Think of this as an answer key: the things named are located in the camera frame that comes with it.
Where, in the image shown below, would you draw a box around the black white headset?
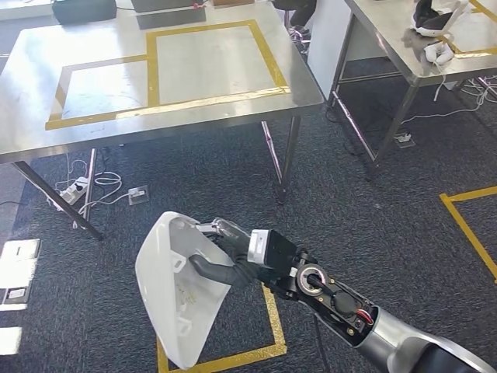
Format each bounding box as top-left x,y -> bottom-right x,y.
412,0 -> 471,38

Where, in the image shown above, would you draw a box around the white power strip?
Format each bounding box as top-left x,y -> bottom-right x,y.
60,176 -> 89,206

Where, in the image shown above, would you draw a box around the yellow floor tape square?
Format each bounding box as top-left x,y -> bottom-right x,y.
156,283 -> 288,373
439,186 -> 497,284

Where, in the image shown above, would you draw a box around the white cabinet panel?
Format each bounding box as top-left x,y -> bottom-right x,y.
308,0 -> 383,101

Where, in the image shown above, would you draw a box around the metal floor socket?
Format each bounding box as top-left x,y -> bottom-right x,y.
127,185 -> 150,206
394,132 -> 416,149

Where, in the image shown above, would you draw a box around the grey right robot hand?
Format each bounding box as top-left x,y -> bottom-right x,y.
189,217 -> 259,289

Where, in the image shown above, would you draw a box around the white controller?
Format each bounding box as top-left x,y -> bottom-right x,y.
424,40 -> 455,102

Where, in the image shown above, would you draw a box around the white tangled cables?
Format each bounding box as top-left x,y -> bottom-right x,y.
46,154 -> 131,231

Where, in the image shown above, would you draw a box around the yellow tape table marking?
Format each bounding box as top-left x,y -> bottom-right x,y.
438,0 -> 497,58

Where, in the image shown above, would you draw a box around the white plastic shell part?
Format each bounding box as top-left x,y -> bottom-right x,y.
135,211 -> 235,371

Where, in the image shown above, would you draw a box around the white floor cable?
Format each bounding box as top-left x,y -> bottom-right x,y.
400,77 -> 497,126

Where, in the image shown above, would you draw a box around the steel workbench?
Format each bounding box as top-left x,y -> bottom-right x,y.
0,0 -> 325,242

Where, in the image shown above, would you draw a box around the seated person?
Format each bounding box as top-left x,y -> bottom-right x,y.
272,0 -> 317,40

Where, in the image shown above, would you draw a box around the black box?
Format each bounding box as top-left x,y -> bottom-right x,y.
52,0 -> 118,25

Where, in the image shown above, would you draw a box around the steel table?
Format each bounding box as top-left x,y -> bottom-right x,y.
327,0 -> 497,181

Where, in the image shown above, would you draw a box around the metal floor outlet plate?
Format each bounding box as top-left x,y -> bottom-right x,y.
3,285 -> 32,305

